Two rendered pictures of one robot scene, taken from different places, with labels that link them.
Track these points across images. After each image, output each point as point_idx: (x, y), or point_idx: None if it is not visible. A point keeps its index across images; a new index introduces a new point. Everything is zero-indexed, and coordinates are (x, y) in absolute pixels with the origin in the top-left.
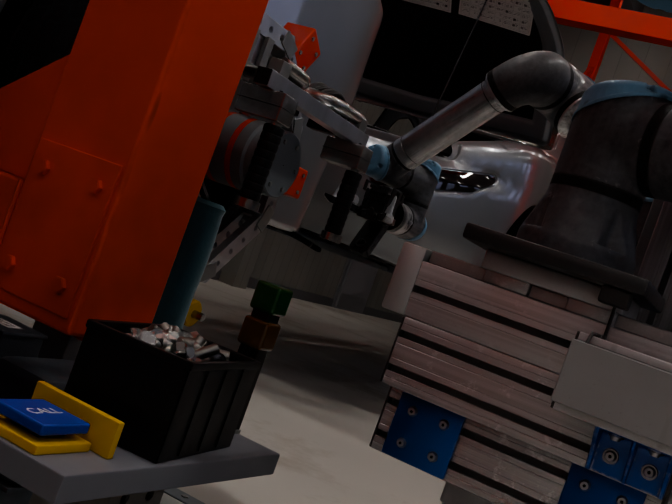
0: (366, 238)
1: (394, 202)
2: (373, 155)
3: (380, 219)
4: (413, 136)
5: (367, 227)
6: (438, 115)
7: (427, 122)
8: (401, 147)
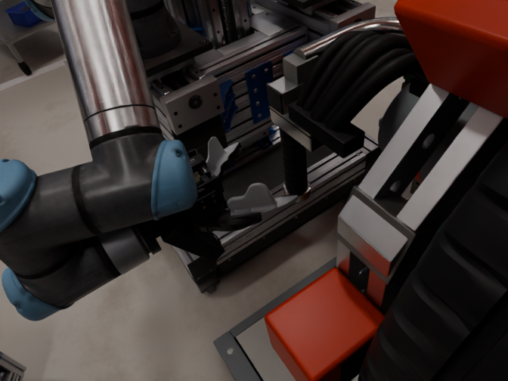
0: (205, 233)
1: (218, 140)
2: (188, 163)
3: (222, 174)
4: (147, 78)
5: (196, 233)
6: (125, 10)
7: (132, 38)
8: (156, 113)
